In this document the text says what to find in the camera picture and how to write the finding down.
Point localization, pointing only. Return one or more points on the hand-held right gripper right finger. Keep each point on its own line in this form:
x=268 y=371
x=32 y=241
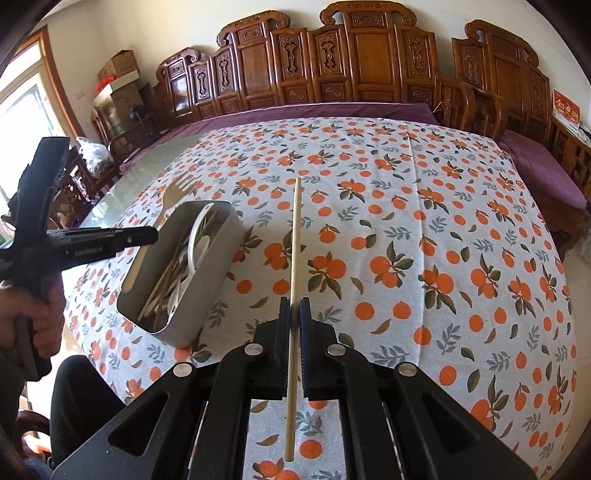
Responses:
x=305 y=350

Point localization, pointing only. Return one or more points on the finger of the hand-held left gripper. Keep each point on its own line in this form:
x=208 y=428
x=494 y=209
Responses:
x=136 y=236

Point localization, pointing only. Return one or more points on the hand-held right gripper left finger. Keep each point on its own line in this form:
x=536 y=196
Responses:
x=284 y=350

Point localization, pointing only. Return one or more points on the white plastic spoon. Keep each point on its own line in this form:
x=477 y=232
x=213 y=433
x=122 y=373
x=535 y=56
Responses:
x=194 y=235
x=178 y=295

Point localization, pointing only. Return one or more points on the brown wooden fork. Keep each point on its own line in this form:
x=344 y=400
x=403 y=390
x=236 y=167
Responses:
x=174 y=193

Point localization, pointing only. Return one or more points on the grey metal tray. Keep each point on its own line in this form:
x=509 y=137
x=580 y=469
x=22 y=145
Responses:
x=207 y=300

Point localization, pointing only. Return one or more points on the cream wooden chopstick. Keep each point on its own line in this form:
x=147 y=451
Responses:
x=295 y=230

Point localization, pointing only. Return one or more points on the person's left hand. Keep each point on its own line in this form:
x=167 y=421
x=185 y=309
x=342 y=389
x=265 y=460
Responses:
x=44 y=318

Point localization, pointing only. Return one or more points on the wooden chair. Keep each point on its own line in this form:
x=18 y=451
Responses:
x=87 y=184

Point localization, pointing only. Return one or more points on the clear plastic bag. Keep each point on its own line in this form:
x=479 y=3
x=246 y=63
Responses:
x=94 y=157

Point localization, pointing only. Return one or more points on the wooden side cabinet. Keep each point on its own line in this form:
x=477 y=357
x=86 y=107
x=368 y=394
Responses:
x=124 y=134

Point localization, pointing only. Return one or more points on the brown cardboard box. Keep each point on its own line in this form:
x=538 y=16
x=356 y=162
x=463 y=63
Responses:
x=119 y=64
x=125 y=99

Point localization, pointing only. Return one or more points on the person's black pants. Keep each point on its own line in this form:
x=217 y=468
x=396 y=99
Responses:
x=83 y=406

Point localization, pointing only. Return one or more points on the orange print tablecloth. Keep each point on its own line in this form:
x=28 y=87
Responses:
x=415 y=207

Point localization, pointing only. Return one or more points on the long purple seat cushion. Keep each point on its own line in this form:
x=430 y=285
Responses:
x=300 y=113

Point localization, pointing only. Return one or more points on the long carved wooden sofa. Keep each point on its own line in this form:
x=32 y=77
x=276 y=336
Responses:
x=360 y=55

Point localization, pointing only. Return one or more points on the short purple seat cushion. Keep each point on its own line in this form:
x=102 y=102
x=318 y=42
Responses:
x=540 y=170

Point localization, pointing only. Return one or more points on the wooden side table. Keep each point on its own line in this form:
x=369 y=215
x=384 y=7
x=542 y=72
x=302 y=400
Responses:
x=572 y=147

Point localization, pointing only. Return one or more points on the short carved wooden sofa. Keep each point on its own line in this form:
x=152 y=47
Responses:
x=508 y=74

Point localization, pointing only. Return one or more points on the red card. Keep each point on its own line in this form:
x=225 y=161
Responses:
x=567 y=107

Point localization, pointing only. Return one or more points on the wooden window frame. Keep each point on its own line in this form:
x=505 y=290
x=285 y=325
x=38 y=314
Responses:
x=60 y=83

